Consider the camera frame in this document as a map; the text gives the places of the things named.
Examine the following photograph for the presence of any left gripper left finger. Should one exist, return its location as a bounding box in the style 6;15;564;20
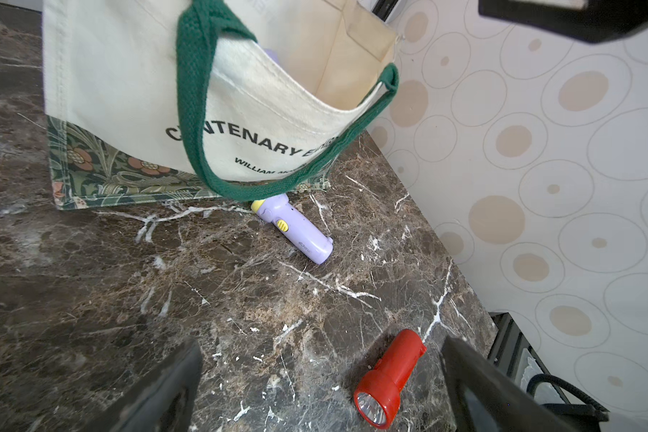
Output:
83;338;203;431

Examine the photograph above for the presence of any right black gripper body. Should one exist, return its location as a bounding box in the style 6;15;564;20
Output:
478;0;648;44

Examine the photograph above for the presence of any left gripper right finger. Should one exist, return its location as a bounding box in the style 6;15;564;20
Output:
441;337;572;431

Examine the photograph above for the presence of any purple flashlight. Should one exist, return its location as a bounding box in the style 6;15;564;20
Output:
264;49;280;67
250;194;333;265

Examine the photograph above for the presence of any cream green tote bag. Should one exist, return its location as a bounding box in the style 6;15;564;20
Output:
42;1;400;210

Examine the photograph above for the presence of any red flashlight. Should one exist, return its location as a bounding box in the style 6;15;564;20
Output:
353;329;427;429

